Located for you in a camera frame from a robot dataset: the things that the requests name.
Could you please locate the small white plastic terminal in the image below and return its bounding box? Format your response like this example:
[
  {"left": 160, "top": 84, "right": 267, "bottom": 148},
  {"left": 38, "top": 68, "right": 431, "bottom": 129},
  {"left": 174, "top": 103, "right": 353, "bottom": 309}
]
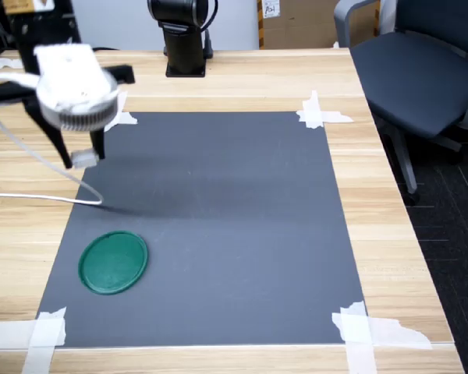
[{"left": 70, "top": 148, "right": 101, "bottom": 169}]

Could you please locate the round green lid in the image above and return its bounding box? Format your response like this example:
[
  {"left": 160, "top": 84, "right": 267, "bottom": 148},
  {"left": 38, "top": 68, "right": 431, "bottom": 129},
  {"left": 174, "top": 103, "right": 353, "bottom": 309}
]
[{"left": 77, "top": 230, "right": 149, "bottom": 296}]

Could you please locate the white partition panel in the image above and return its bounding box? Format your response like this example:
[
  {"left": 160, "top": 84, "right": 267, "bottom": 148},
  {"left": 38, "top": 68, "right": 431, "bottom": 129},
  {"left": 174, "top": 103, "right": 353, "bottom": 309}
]
[{"left": 70, "top": 0, "right": 261, "bottom": 51}]

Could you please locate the dark grey mat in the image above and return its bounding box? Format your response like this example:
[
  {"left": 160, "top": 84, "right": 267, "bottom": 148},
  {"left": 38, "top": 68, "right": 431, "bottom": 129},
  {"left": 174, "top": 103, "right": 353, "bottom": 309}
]
[{"left": 36, "top": 111, "right": 370, "bottom": 349}]

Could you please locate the brown cardboard box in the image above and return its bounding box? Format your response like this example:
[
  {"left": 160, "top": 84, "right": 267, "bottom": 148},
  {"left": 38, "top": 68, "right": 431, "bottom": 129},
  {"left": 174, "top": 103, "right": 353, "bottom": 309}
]
[{"left": 258, "top": 0, "right": 381, "bottom": 50}]

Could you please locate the dark grey office chair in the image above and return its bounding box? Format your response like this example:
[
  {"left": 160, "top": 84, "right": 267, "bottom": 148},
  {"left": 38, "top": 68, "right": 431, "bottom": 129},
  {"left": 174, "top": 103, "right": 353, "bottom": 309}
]
[{"left": 333, "top": 0, "right": 468, "bottom": 206}]

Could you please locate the white camera box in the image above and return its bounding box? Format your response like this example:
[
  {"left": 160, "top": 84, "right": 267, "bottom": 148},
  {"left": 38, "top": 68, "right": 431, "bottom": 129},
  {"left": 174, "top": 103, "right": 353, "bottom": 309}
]
[{"left": 34, "top": 43, "right": 121, "bottom": 132}]

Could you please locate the white camera cable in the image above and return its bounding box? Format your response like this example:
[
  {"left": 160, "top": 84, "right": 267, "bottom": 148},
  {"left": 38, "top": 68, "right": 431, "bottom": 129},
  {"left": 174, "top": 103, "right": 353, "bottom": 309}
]
[{"left": 0, "top": 72, "right": 104, "bottom": 206}]

